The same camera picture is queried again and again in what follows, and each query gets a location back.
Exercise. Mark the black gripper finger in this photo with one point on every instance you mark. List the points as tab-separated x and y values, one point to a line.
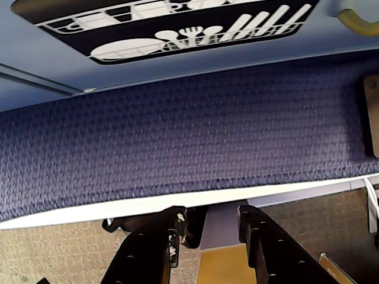
145	257
281	260

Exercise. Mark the yellow wooden board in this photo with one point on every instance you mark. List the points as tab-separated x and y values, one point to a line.
228	266

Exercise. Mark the blue woven platform panel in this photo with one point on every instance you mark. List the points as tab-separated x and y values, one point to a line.
177	133

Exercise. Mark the blue toy kitchen unit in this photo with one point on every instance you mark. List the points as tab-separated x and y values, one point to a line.
17	94

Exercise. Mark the black dish rack sticker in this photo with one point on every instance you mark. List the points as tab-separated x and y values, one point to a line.
133	17

